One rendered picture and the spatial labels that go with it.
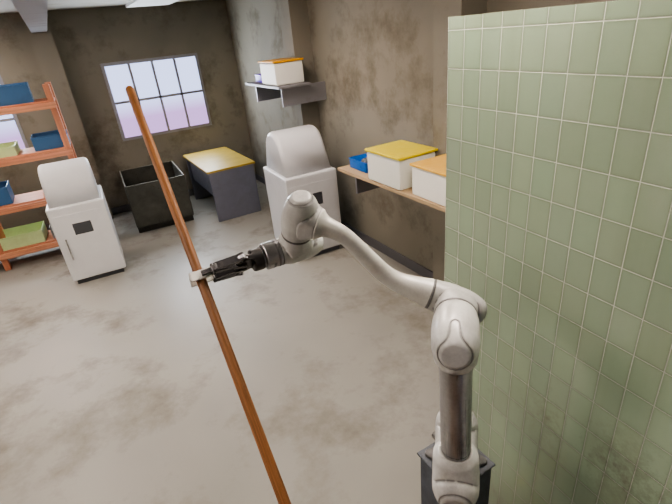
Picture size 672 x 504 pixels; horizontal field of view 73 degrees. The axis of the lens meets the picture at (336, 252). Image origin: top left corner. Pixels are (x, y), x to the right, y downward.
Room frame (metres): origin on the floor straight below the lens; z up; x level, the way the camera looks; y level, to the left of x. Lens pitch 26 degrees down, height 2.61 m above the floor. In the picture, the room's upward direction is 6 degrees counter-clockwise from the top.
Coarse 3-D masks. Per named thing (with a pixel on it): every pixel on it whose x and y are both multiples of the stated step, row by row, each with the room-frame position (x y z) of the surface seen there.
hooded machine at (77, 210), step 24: (48, 168) 5.39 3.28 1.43; (72, 168) 5.44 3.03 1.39; (48, 192) 5.22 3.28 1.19; (72, 192) 5.31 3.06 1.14; (96, 192) 5.39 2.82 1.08; (48, 216) 5.08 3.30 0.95; (72, 216) 5.17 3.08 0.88; (96, 216) 5.28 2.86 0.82; (72, 240) 5.13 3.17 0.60; (96, 240) 5.24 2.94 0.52; (72, 264) 5.09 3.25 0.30; (96, 264) 5.20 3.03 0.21; (120, 264) 5.31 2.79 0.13
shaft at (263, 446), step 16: (128, 96) 1.74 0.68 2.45; (144, 128) 1.63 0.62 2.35; (160, 160) 1.54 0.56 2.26; (160, 176) 1.49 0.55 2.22; (176, 208) 1.40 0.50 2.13; (176, 224) 1.36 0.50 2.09; (192, 256) 1.27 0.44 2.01; (208, 288) 1.20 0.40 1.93; (208, 304) 1.16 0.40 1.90; (224, 336) 1.09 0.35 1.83; (224, 352) 1.06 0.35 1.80; (240, 384) 0.99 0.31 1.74; (240, 400) 0.96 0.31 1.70; (256, 416) 0.93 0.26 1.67; (256, 432) 0.90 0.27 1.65; (272, 464) 0.84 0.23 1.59; (272, 480) 0.81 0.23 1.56; (288, 496) 0.79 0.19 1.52
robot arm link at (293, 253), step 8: (280, 240) 1.34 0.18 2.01; (312, 240) 1.34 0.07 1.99; (320, 240) 1.38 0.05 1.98; (288, 248) 1.31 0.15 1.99; (296, 248) 1.31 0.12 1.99; (304, 248) 1.32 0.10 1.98; (312, 248) 1.34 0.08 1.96; (320, 248) 1.37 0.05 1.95; (288, 256) 1.32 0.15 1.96; (296, 256) 1.32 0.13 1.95; (304, 256) 1.34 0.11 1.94; (312, 256) 1.37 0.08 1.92
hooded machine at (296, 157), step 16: (288, 128) 5.61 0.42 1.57; (304, 128) 5.57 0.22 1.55; (272, 144) 5.43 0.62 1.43; (288, 144) 5.32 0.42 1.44; (304, 144) 5.38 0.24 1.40; (320, 144) 5.46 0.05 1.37; (272, 160) 5.51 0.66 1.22; (288, 160) 5.24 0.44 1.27; (304, 160) 5.31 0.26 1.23; (320, 160) 5.38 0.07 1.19; (272, 176) 5.46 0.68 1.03; (288, 176) 5.17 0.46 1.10; (304, 176) 5.18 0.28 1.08; (320, 176) 5.26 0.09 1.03; (336, 176) 5.35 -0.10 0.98; (272, 192) 5.56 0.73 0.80; (288, 192) 5.08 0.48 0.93; (320, 192) 5.24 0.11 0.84; (336, 192) 5.34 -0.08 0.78; (272, 208) 5.66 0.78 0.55; (336, 208) 5.33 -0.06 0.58
